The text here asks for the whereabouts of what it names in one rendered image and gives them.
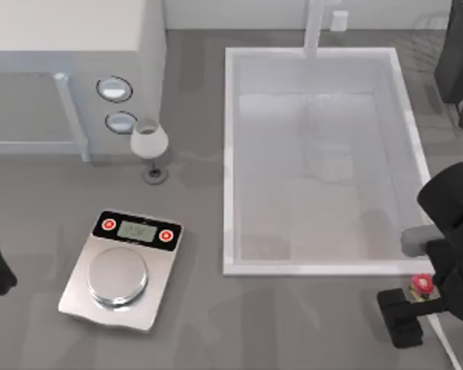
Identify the pale microwave door handle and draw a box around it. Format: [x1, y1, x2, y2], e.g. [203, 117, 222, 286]
[52, 72, 91, 163]

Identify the pale microwave door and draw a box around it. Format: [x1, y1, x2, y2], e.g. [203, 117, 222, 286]
[0, 70, 82, 156]

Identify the white sink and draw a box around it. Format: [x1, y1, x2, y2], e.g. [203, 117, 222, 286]
[221, 46, 435, 278]

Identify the clear wine glass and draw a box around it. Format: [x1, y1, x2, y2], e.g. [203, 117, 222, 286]
[130, 119, 171, 187]

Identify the silver kitchen scale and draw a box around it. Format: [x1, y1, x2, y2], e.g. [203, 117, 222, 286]
[57, 209, 184, 334]

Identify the pale microwave oven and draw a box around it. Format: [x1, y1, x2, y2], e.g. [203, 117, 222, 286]
[0, 0, 167, 163]

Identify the large round microwave knob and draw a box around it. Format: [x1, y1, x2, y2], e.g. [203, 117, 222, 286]
[95, 75, 134, 105]

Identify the small red and white object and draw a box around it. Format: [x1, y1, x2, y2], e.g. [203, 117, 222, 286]
[407, 273, 436, 302]

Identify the tall white tap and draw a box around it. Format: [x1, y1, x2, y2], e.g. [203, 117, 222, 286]
[302, 0, 343, 61]

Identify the small white wall box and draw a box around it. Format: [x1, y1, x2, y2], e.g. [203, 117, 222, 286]
[330, 9, 350, 33]

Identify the small round microwave knob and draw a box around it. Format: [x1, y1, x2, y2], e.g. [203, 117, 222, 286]
[104, 110, 139, 136]

